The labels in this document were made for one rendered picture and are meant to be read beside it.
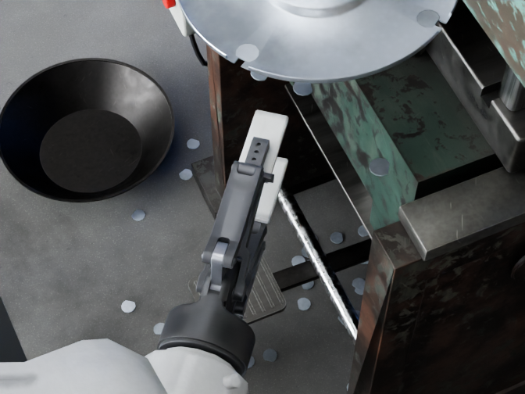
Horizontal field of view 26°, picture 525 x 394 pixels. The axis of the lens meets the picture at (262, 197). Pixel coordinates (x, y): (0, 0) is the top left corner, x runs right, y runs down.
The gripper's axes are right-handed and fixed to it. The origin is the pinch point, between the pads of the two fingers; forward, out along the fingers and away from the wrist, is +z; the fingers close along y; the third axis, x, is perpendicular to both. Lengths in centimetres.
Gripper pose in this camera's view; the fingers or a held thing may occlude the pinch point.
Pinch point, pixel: (264, 162)
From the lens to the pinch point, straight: 102.0
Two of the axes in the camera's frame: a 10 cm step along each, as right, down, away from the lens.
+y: -0.1, -5.4, -8.4
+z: 2.6, -8.2, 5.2
